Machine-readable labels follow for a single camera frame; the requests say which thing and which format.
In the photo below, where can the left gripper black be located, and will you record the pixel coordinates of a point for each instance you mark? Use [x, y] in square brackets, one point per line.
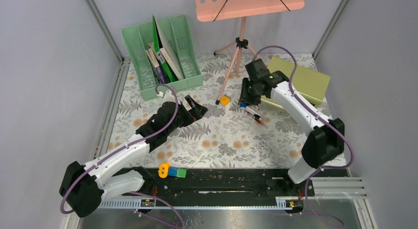
[196, 112]

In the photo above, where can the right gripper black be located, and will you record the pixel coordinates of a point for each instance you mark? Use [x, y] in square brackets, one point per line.
[244, 95]

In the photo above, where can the purple Treehouse book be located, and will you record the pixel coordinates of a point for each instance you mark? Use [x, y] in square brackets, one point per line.
[156, 66]

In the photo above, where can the yellow-green drawer cabinet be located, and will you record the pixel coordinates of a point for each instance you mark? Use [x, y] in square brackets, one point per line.
[311, 84]

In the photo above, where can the green plastic folder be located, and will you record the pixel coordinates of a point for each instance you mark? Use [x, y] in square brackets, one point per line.
[159, 49]

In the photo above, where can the white binder folder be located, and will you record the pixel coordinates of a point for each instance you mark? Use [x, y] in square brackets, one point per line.
[168, 40]

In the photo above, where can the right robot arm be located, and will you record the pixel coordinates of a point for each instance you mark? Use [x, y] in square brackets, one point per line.
[324, 135]

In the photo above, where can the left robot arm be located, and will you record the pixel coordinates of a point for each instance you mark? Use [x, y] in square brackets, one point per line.
[85, 186]

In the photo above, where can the red transparent pen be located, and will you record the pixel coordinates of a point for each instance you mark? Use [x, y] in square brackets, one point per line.
[259, 121]

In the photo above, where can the black capped marker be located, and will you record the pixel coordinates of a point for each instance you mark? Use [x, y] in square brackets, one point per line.
[254, 116]

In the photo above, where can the blue capped marker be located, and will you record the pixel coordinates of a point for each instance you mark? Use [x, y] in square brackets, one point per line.
[251, 110]

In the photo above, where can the yellow toy block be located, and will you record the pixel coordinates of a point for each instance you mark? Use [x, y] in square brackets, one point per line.
[225, 100]

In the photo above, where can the floral table mat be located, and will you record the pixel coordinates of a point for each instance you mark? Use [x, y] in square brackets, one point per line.
[226, 136]

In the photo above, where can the green desktop file organizer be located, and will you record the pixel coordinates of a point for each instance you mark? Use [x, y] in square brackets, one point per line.
[137, 38]

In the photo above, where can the orange blue green block stack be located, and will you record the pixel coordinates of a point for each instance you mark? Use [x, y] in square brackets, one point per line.
[166, 170]

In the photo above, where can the pink music stand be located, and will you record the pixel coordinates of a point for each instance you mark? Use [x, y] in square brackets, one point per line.
[214, 10]

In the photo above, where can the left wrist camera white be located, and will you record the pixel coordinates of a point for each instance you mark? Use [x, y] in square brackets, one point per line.
[166, 97]

